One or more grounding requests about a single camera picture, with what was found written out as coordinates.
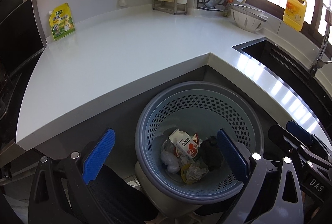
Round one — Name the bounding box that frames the dark grey cloth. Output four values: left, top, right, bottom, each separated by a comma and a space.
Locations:
199, 136, 225, 171

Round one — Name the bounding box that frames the black sink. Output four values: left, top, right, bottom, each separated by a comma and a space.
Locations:
232, 37, 332, 136

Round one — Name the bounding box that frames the steel faucet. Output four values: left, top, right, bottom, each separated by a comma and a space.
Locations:
309, 10, 332, 77

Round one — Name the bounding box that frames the grey perforated plastic basket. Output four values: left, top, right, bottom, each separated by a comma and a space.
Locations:
135, 81, 265, 205

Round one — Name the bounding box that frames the patterned bowl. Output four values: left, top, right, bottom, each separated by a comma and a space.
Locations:
231, 4, 267, 20

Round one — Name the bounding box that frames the white paper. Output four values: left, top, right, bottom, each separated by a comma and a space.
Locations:
185, 159, 209, 182

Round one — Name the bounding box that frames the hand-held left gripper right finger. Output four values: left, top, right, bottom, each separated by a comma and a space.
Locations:
216, 129, 304, 224

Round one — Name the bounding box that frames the white colander bowl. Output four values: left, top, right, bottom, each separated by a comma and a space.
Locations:
230, 8, 267, 33

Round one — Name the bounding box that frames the black range hood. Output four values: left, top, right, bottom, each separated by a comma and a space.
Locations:
0, 0, 46, 79

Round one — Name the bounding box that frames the yellow spout pouch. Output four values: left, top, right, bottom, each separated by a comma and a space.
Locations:
48, 2, 76, 41

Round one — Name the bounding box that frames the clear plastic bag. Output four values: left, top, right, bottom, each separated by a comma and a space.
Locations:
159, 131, 182, 173

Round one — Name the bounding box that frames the yellow plastic container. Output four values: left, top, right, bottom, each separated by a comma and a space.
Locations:
180, 164, 198, 184

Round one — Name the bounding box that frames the white green drink carton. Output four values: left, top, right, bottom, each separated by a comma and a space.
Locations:
168, 129, 200, 162

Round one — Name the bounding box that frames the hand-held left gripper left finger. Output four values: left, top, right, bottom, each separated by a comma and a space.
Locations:
28, 128, 116, 224

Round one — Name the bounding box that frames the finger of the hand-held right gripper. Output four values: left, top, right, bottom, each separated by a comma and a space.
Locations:
285, 120, 332, 160
268, 124, 332, 175

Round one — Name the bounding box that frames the yellow detergent bottle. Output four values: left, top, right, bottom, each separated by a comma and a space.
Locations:
283, 0, 307, 32

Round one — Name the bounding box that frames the black gas stove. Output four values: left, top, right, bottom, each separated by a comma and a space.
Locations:
0, 69, 24, 121

